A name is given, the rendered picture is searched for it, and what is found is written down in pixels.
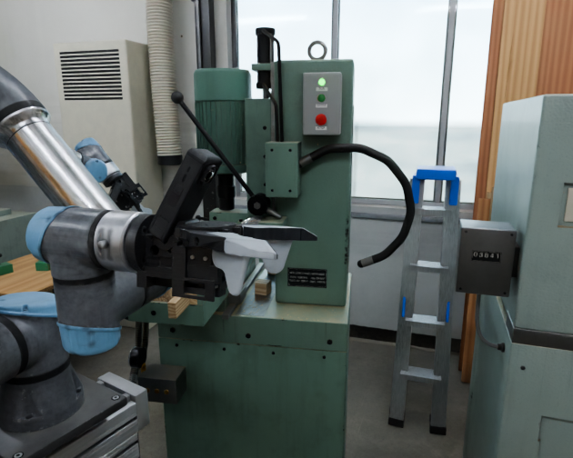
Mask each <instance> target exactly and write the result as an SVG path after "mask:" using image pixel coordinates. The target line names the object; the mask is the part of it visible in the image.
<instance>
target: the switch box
mask: <svg viewBox="0 0 573 458"><path fill-rule="evenodd" d="M320 78H324V79H325V80H326V84H325V85H324V86H320V85H319V84H318V80H319V79H320ZM317 87H327V91H316V89H317ZM319 94H324V95H325V96H326V98H327V99H326V101H325V102H324V103H319V102H318V101H317V96H318V95H319ZM316 105H327V107H316ZM341 105H342V74H341V73H340V72H331V73H303V134H325V135H339V134H341ZM319 114H323V115H325V116H326V117H327V122H326V123H325V124H323V125H318V124H317V123H316V117H317V115H319ZM316 126H326V127H327V129H326V130H316Z"/></svg>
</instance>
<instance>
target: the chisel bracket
mask: <svg viewBox="0 0 573 458"><path fill-rule="evenodd" d="M239 219H243V221H244V220H245V219H247V209H236V208H235V209H233V210H220V209H219V208H215V209H214V210H212V211H211V212H209V221H222V222H232V223H237V222H238V221H239Z"/></svg>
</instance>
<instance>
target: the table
mask: <svg viewBox="0 0 573 458"><path fill-rule="evenodd" d="M255 259H256V258H252V257H251V258H250V260H249V263H248V267H249V266H250V265H251V264H252V263H253V262H254V260H255ZM248 267H247V269H248ZM228 293H229V291H228V289H227V288H226V294H225V295H223V296H221V297H215V301H214V302H208V301H206V302H205V303H204V304H203V305H198V304H190V305H189V306H188V307H187V308H186V309H185V310H184V312H182V313H181V314H180V315H179V316H178V317H177V318H176V319H173V318H168V306H167V303H168V302H160V301H151V302H150V303H148V304H146V305H144V306H143V307H141V308H140V309H139V310H137V311H136V312H134V313H132V314H130V315H129V316H128V321H132V322H144V323H157V324H180V325H193V326H205V324H206V323H207V321H208V320H209V319H210V317H211V316H212V315H213V313H214V312H215V311H216V309H217V308H218V307H219V305H220V304H221V303H222V302H223V301H224V300H225V298H226V297H227V295H228Z"/></svg>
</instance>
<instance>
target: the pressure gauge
mask: <svg viewBox="0 0 573 458"><path fill-rule="evenodd" d="M128 364H129V366H130V367H131V368H141V373H142V372H143V371H145V370H146V348H145V347H136V346H135V347H133V348H132V349H131V351H130V353H129V356H128Z"/></svg>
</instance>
